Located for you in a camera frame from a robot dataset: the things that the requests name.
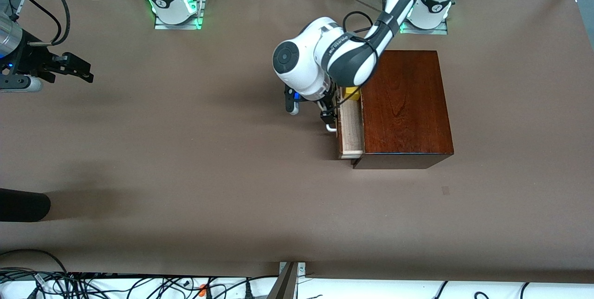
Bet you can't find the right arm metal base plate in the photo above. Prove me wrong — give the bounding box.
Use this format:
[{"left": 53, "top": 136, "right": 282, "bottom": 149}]
[{"left": 154, "top": 0, "right": 205, "bottom": 31}]

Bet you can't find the dark brown wooden cabinet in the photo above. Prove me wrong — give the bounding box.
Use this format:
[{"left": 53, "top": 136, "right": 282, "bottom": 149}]
[{"left": 351, "top": 50, "right": 454, "bottom": 170}]

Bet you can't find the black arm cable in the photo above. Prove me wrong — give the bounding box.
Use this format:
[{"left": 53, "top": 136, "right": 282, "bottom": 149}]
[
  {"left": 19, "top": 0, "right": 71, "bottom": 47},
  {"left": 342, "top": 10, "right": 388, "bottom": 54}
]

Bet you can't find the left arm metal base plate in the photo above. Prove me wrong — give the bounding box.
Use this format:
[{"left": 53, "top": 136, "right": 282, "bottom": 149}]
[{"left": 399, "top": 20, "right": 449, "bottom": 35}]

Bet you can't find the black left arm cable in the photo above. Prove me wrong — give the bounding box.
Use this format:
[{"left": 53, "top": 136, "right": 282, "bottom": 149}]
[{"left": 342, "top": 10, "right": 388, "bottom": 54}]

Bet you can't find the metal table edge bracket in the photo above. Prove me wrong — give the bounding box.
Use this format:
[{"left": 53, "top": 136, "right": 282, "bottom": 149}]
[{"left": 267, "top": 261, "right": 307, "bottom": 299}]

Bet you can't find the black floor cable loop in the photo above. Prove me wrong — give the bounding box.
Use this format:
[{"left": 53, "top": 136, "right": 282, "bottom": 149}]
[{"left": 0, "top": 248, "right": 70, "bottom": 275}]

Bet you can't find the light wood drawer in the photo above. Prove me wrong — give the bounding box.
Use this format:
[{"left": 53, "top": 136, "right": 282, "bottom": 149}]
[{"left": 337, "top": 86, "right": 366, "bottom": 160}]

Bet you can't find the black rounded object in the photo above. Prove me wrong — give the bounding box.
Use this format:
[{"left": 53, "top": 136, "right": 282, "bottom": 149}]
[{"left": 0, "top": 188, "right": 51, "bottom": 222}]

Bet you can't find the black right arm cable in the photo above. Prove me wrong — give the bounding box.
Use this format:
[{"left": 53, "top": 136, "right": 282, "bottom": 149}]
[{"left": 19, "top": 0, "right": 71, "bottom": 47}]

